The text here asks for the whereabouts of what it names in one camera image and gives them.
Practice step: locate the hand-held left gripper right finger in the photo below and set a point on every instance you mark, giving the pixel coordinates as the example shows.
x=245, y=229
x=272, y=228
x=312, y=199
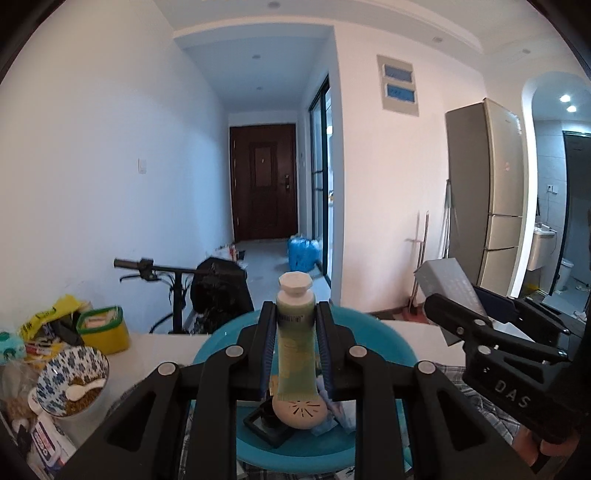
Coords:
x=325, y=369

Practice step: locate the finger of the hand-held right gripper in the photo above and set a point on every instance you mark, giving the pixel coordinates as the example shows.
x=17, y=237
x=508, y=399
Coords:
x=501, y=307
x=457, y=318

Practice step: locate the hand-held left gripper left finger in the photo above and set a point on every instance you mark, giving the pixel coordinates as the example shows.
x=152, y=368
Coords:
x=268, y=369

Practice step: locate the light green tube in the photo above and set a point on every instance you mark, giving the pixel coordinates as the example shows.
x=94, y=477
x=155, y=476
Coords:
x=295, y=350

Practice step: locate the grey box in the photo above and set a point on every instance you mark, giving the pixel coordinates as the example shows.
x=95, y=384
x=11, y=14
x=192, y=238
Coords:
x=448, y=284

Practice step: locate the blue plastic basin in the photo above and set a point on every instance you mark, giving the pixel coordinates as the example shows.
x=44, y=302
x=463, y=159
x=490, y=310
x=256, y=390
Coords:
x=295, y=454

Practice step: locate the white round desktop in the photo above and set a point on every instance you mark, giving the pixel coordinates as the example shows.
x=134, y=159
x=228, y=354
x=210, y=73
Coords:
x=157, y=350

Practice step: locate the person's right hand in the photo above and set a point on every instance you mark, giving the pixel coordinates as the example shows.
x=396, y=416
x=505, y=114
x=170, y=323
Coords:
x=549, y=454

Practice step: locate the blue plaid cloth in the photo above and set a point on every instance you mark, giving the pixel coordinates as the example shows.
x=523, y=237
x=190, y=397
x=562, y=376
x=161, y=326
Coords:
x=466, y=392

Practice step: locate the light blue packet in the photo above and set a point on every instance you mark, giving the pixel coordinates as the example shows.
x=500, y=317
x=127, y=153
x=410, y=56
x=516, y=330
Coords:
x=339, y=415

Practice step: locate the metal rack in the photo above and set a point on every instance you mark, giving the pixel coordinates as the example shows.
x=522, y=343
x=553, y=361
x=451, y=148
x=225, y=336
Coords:
x=423, y=258

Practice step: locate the white washbasin cabinet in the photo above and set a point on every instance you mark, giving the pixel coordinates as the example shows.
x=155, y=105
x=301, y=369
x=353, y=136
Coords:
x=542, y=251

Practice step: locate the black square case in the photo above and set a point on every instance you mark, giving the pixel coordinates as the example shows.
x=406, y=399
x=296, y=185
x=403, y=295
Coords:
x=277, y=438

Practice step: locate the white toilet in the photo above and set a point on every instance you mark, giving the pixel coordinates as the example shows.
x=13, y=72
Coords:
x=564, y=274

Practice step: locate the black bag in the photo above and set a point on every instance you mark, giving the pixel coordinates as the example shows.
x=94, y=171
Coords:
x=221, y=290

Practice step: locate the grey pole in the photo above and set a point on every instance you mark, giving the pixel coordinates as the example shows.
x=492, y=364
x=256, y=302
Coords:
x=447, y=217

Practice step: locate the black bicycle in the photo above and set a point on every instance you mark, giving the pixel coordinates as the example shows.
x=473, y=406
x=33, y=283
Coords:
x=178, y=295

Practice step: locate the blue plastic bag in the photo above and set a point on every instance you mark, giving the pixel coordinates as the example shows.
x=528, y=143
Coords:
x=304, y=254

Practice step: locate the silver refrigerator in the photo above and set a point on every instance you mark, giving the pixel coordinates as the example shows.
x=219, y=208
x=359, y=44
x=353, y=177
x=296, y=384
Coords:
x=489, y=184

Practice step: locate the yellow container with green lid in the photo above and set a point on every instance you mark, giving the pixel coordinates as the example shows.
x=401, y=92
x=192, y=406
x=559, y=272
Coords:
x=108, y=337

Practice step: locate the brown granules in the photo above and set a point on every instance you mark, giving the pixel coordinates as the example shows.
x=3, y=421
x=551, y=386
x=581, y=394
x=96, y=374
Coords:
x=87, y=401

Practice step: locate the dark brown door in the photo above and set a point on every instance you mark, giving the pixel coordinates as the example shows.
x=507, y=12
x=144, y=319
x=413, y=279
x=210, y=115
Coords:
x=263, y=184

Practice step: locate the black framed glass door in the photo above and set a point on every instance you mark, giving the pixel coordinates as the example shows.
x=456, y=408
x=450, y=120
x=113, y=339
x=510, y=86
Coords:
x=318, y=184

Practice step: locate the white spoon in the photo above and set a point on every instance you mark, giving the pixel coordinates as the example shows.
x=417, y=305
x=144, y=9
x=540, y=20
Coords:
x=78, y=392

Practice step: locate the blue floral bowl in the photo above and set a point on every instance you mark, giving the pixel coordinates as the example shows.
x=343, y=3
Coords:
x=55, y=374

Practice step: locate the white red blue packet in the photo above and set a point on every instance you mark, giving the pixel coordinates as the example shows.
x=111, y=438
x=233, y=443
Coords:
x=51, y=441

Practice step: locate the yellow plastic bag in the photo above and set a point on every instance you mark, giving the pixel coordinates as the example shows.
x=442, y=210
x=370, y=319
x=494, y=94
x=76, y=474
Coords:
x=44, y=318

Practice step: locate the clear snack bag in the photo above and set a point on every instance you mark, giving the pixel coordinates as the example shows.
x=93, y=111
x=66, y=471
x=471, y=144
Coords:
x=18, y=392

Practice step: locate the teal tissue packet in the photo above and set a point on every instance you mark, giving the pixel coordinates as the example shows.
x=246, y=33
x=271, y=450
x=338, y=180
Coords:
x=10, y=346

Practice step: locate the grey wall panel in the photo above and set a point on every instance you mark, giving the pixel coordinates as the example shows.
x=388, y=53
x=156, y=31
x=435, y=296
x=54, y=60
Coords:
x=398, y=104

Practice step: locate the white wall switch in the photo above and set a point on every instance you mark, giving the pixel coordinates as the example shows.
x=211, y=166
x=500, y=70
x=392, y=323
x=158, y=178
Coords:
x=142, y=166

